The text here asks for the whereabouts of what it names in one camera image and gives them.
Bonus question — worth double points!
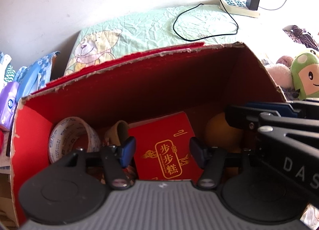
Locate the orange wooden gourd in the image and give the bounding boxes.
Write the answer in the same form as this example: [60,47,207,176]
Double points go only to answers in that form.
[204,112,243,153]

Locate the patterned scarf beige pouch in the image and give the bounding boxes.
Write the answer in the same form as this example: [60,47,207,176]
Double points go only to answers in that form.
[100,120,138,183]

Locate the small red gift box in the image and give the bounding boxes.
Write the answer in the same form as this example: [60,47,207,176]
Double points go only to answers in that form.
[129,112,203,183]

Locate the packing tape roll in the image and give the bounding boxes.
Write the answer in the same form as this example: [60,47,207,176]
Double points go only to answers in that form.
[48,117,101,163]

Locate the green plush toy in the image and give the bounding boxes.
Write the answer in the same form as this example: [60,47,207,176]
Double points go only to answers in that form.
[290,51,318,100]

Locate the pink plush toy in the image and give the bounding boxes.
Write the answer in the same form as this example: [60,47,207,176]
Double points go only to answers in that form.
[262,56,295,100]

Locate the large red cardboard box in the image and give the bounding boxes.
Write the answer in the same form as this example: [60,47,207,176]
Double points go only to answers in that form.
[10,42,286,225]

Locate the cartoon print bed sheet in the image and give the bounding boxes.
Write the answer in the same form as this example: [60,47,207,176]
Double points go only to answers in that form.
[64,5,306,75]

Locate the white power strip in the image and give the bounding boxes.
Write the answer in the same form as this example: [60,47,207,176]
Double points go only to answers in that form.
[220,0,260,18]

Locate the black charger adapter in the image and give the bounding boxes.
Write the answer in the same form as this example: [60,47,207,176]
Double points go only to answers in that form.
[246,0,260,11]

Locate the pile of clothes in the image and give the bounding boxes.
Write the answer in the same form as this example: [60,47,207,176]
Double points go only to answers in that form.
[1,51,59,151]

